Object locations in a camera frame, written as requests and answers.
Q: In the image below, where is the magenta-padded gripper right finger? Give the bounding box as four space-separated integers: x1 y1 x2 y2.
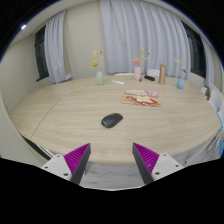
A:
131 142 185 185

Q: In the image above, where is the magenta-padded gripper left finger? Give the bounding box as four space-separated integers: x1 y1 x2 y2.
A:
40 142 92 186

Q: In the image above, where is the black computer mouse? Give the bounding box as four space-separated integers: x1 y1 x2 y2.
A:
101 112 124 129

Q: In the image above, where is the cartoon print mouse pad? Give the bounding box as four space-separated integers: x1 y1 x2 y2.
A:
120 89 162 108

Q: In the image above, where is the white chair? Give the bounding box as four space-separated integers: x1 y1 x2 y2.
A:
113 72 135 77
208 83 224 113
146 68 161 78
216 101 224 128

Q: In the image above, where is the blue vase with dried flowers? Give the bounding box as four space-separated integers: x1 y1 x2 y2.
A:
173 56 188 90

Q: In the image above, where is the tan insulated bottle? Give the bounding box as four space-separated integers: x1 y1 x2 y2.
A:
158 63 167 86

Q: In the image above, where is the pink vase with dried flowers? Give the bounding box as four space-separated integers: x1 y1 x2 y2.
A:
129 48 150 82

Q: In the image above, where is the green vase with dried flowers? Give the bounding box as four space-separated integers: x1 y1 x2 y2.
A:
90 49 105 86

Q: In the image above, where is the narrow white curtain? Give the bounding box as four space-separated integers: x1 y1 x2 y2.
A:
44 9 73 84
199 34 215 88

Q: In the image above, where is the dark window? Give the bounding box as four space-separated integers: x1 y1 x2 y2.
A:
34 25 50 82
181 21 207 79

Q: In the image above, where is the wide white curtain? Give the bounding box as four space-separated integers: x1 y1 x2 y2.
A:
99 0 192 79

